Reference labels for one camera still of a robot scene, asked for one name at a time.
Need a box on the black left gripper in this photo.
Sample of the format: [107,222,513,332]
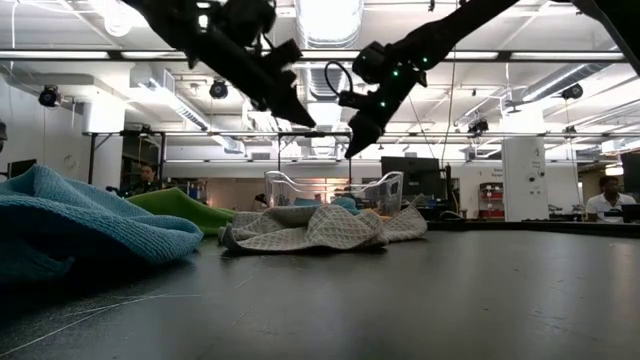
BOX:
[185,24,318,129]

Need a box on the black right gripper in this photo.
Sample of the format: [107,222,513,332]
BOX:
[338,41,430,160]

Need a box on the teal microfiber towel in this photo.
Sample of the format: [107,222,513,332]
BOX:
[291,195,362,216]

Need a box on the grey waffle-weave towel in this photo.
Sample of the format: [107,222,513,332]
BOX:
[217,193,430,255]

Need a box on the light blue microfiber towel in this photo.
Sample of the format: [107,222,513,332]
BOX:
[0,164,205,287]

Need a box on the green microfiber towel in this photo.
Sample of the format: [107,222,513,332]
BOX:
[126,187,236,238]

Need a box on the ribbed ceiling air vent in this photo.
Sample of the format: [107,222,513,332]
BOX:
[307,67,346,101]

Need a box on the clear plastic bin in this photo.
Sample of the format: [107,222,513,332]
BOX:
[263,169,405,220]

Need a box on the black computer monitor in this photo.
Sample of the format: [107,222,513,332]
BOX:
[620,151,640,195]
[380,155,442,201]

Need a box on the red storage shelf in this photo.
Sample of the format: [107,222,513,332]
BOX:
[477,181,505,220]

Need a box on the person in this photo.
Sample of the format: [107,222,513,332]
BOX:
[583,174,638,224]
[118,163,166,198]

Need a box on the white room pillar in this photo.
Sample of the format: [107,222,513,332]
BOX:
[501,135,549,223]

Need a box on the overhead light bar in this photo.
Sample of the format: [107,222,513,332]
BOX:
[0,48,627,63]

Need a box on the small black monitor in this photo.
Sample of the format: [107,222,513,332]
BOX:
[7,158,38,180]

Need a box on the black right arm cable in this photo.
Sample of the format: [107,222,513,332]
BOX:
[323,60,355,97]

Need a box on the white rectangular ceiling duct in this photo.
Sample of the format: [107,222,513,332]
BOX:
[128,67,246,155]

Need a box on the silver slanted ceiling duct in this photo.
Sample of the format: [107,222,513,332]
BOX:
[504,62,612,114]

